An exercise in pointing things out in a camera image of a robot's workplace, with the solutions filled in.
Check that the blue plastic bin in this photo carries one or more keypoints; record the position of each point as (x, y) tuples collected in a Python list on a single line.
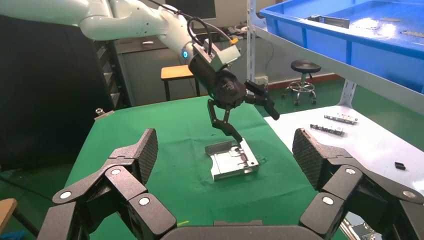
[(331, 43)]

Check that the black round wheeled stool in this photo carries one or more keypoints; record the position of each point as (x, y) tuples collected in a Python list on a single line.
[(305, 66)]

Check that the black partition panel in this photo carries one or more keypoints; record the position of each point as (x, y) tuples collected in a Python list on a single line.
[(49, 99)]

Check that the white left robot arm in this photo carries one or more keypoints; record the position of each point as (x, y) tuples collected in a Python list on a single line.
[(116, 20)]

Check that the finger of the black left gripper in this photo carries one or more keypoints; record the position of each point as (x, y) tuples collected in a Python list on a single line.
[(260, 96), (222, 124)]

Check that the bent sheet metal bracket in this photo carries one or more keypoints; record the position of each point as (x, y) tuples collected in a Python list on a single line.
[(331, 21), (232, 162)]

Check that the small wooden table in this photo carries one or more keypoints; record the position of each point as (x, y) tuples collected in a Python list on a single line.
[(175, 72)]

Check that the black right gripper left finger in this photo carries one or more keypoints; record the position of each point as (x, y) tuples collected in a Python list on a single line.
[(126, 185)]

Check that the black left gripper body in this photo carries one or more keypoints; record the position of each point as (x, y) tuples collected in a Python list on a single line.
[(228, 89)]

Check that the white perforated shelf post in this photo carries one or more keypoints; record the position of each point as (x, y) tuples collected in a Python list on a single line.
[(347, 94), (251, 39)]

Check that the tiny black plastic part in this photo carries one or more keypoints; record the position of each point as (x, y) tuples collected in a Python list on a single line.
[(400, 166)]

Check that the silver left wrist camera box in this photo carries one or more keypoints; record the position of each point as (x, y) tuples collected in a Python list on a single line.
[(218, 58)]

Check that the white power socket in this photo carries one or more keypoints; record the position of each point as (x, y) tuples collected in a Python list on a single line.
[(261, 79)]

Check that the brown tape piece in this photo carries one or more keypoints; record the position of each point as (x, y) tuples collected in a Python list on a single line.
[(412, 33), (389, 20)]

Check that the green table cloth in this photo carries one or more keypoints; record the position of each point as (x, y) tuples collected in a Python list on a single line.
[(172, 149)]

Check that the light wooden chair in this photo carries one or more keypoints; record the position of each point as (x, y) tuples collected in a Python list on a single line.
[(6, 210)]

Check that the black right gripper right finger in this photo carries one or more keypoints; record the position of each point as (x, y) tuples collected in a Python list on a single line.
[(331, 165)]

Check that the dark computer monitor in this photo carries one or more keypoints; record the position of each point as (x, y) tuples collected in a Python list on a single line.
[(198, 8)]

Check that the small notched metal strip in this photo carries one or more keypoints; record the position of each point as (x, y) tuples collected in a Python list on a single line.
[(341, 119), (328, 129)]

